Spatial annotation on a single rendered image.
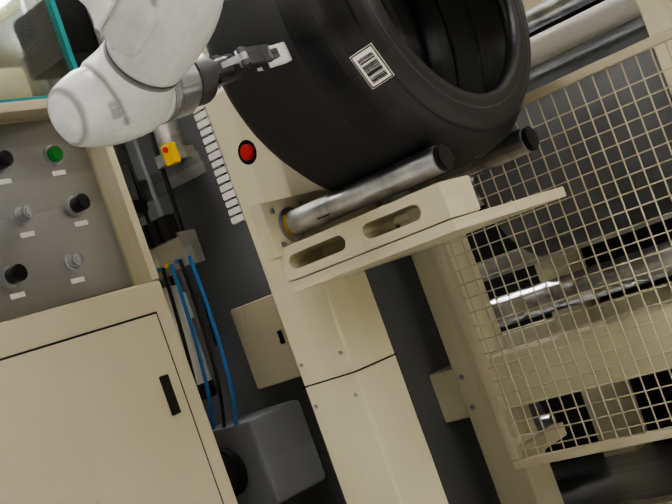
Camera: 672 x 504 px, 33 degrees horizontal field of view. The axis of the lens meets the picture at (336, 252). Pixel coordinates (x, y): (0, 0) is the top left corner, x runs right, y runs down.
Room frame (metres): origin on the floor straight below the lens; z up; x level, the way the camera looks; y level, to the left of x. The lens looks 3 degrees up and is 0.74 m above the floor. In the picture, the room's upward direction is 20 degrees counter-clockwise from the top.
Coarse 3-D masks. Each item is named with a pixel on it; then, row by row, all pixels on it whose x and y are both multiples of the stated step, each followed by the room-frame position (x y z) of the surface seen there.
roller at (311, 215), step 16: (416, 160) 1.76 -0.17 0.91; (432, 160) 1.73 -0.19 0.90; (448, 160) 1.75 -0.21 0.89; (368, 176) 1.83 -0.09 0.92; (384, 176) 1.80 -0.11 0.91; (400, 176) 1.78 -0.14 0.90; (416, 176) 1.76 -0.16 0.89; (432, 176) 1.76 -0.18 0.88; (336, 192) 1.87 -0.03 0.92; (352, 192) 1.84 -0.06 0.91; (368, 192) 1.82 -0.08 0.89; (384, 192) 1.81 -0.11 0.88; (304, 208) 1.91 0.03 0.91; (320, 208) 1.89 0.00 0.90; (336, 208) 1.87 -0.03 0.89; (352, 208) 1.86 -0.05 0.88; (288, 224) 1.94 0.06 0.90; (304, 224) 1.92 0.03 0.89; (320, 224) 1.91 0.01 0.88
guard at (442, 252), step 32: (608, 64) 2.04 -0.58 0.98; (544, 96) 2.14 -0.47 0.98; (544, 160) 2.17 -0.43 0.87; (576, 160) 2.13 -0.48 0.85; (640, 160) 2.05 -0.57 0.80; (512, 192) 2.22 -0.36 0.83; (448, 256) 2.35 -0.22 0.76; (480, 256) 2.30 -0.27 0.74; (544, 256) 2.21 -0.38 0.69; (544, 288) 2.23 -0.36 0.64; (576, 288) 2.18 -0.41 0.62; (544, 320) 2.24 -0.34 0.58; (480, 352) 2.34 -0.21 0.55; (544, 352) 2.26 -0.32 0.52; (544, 384) 2.28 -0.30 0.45; (608, 384) 2.19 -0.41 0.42; (512, 416) 2.34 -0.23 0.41; (608, 416) 2.21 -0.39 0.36; (512, 448) 2.35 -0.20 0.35; (576, 448) 2.26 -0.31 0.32; (608, 448) 2.21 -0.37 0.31
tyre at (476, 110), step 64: (256, 0) 1.70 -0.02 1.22; (320, 0) 1.64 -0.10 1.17; (384, 0) 2.20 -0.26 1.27; (448, 0) 2.16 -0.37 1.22; (512, 0) 1.99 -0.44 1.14; (320, 64) 1.67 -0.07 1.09; (448, 64) 2.17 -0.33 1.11; (512, 64) 1.94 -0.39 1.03; (256, 128) 1.81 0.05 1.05; (320, 128) 1.76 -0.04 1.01; (384, 128) 1.73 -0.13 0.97; (448, 128) 1.77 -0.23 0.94; (512, 128) 1.96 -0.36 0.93
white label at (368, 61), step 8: (368, 48) 1.65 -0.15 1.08; (352, 56) 1.65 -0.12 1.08; (360, 56) 1.65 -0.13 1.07; (368, 56) 1.65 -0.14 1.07; (376, 56) 1.65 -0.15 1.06; (360, 64) 1.66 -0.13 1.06; (368, 64) 1.66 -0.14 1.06; (376, 64) 1.66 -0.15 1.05; (384, 64) 1.66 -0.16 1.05; (360, 72) 1.67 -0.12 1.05; (368, 72) 1.66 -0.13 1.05; (376, 72) 1.66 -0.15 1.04; (384, 72) 1.66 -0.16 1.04; (392, 72) 1.66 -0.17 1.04; (368, 80) 1.67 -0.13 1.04; (376, 80) 1.67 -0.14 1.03; (384, 80) 1.67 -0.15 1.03
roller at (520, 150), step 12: (516, 132) 1.96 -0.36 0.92; (528, 132) 1.95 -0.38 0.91; (504, 144) 1.97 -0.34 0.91; (516, 144) 1.96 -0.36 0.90; (528, 144) 1.95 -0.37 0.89; (492, 156) 1.99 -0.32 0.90; (504, 156) 1.98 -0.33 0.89; (516, 156) 1.98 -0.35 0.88; (468, 168) 2.03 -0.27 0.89; (480, 168) 2.02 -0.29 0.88; (432, 180) 2.08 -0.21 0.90; (444, 180) 2.06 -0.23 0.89; (408, 192) 2.12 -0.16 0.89; (384, 204) 2.16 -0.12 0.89
